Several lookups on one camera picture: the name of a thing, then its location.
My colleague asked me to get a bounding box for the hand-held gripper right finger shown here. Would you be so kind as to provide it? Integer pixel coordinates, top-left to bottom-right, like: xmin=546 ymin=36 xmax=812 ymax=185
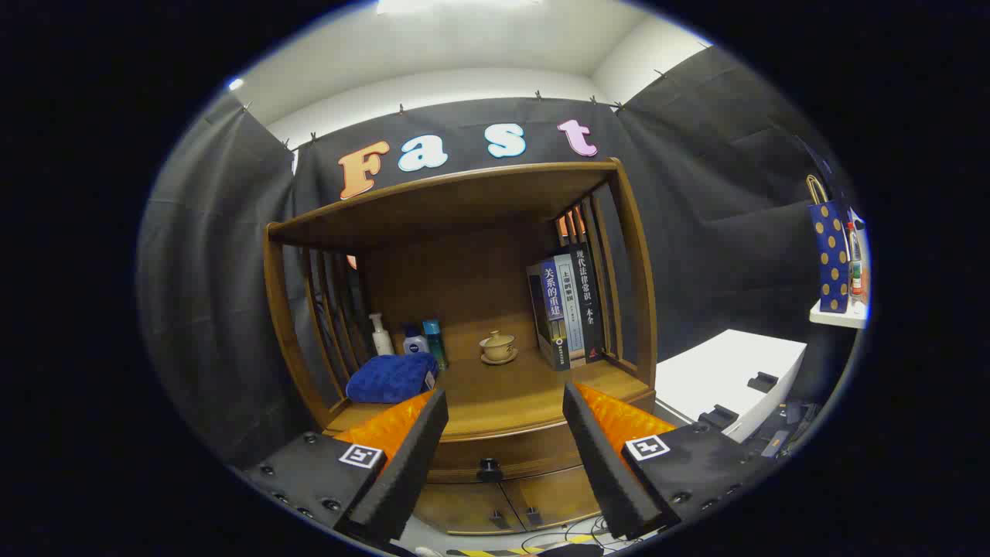
xmin=562 ymin=381 xmax=782 ymax=541

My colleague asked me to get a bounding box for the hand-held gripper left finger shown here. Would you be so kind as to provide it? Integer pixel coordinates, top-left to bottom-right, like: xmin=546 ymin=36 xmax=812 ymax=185
xmin=244 ymin=387 xmax=449 ymax=546

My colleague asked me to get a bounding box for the wooden cabinet door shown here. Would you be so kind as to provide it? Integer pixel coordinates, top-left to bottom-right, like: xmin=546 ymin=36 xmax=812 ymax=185
xmin=414 ymin=480 xmax=527 ymax=536
xmin=501 ymin=464 xmax=603 ymax=531

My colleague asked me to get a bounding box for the white side cabinet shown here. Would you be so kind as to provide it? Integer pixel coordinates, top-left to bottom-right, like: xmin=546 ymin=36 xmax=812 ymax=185
xmin=656 ymin=329 xmax=807 ymax=443

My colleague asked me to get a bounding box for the wooden cabinet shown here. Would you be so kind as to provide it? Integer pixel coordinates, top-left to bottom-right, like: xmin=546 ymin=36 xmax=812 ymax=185
xmin=263 ymin=159 xmax=658 ymax=536

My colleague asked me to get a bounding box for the blue folded towel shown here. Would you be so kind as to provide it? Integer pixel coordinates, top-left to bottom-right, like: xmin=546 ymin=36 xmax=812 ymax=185
xmin=346 ymin=353 xmax=439 ymax=405

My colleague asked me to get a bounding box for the teal clear bottle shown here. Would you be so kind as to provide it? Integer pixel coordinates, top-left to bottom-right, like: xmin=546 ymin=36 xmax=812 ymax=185
xmin=422 ymin=319 xmax=449 ymax=371

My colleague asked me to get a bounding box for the white pump bottle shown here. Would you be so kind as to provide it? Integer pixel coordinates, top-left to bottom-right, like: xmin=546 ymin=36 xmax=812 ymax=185
xmin=368 ymin=312 xmax=395 ymax=357

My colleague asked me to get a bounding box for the pale spine book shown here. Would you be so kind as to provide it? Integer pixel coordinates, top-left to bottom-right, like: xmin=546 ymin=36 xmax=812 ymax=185
xmin=554 ymin=251 xmax=586 ymax=364

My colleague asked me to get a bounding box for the blue spine book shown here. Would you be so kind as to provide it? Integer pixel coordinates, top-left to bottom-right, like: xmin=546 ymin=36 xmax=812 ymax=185
xmin=526 ymin=259 xmax=572 ymax=372

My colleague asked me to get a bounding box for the blue gold-dotted gift bag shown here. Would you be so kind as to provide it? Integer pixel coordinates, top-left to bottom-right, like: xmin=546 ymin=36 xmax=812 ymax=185
xmin=804 ymin=174 xmax=852 ymax=314

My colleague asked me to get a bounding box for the clear bottle red label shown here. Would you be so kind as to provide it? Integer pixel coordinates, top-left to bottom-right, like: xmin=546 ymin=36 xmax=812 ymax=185
xmin=845 ymin=220 xmax=867 ymax=306

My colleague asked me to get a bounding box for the ceiling light panel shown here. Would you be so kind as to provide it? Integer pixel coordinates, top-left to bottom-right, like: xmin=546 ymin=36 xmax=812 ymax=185
xmin=377 ymin=0 xmax=542 ymax=15

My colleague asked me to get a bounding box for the white wall shelf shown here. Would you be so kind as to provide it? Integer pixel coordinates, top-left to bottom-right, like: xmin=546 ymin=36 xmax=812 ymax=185
xmin=809 ymin=300 xmax=869 ymax=330

